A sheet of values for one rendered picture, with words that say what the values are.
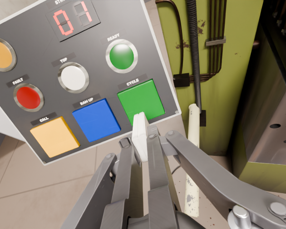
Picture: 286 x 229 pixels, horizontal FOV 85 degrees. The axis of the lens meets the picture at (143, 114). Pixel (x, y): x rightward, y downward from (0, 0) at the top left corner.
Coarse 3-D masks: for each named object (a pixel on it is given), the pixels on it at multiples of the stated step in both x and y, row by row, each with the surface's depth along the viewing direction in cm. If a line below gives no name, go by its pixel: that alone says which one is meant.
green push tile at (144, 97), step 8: (152, 80) 29; (128, 88) 30; (136, 88) 30; (144, 88) 30; (152, 88) 30; (120, 96) 30; (128, 96) 30; (136, 96) 30; (144, 96) 30; (152, 96) 30; (128, 104) 31; (136, 104) 31; (144, 104) 31; (152, 104) 31; (160, 104) 31; (128, 112) 31; (136, 112) 31; (144, 112) 31; (152, 112) 31; (160, 112) 31
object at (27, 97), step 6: (18, 90) 30; (24, 90) 30; (30, 90) 30; (18, 96) 30; (24, 96) 30; (30, 96) 30; (36, 96) 30; (24, 102) 30; (30, 102) 30; (36, 102) 30; (30, 108) 31
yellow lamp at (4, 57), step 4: (0, 44) 27; (0, 48) 27; (4, 48) 27; (0, 52) 27; (4, 52) 27; (8, 52) 27; (0, 56) 27; (4, 56) 27; (8, 56) 28; (0, 60) 28; (4, 60) 28; (8, 60) 28; (0, 64) 28; (4, 64) 28; (8, 64) 28
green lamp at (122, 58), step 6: (114, 48) 27; (120, 48) 27; (126, 48) 27; (114, 54) 28; (120, 54) 28; (126, 54) 28; (132, 54) 28; (114, 60) 28; (120, 60) 28; (126, 60) 28; (132, 60) 28; (114, 66) 29; (120, 66) 28; (126, 66) 29
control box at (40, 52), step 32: (64, 0) 25; (96, 0) 25; (128, 0) 25; (0, 32) 26; (32, 32) 27; (64, 32) 26; (96, 32) 27; (128, 32) 27; (32, 64) 28; (64, 64) 28; (96, 64) 29; (160, 64) 29; (0, 96) 30; (64, 96) 30; (96, 96) 31; (160, 96) 31; (32, 128) 33; (128, 128) 33
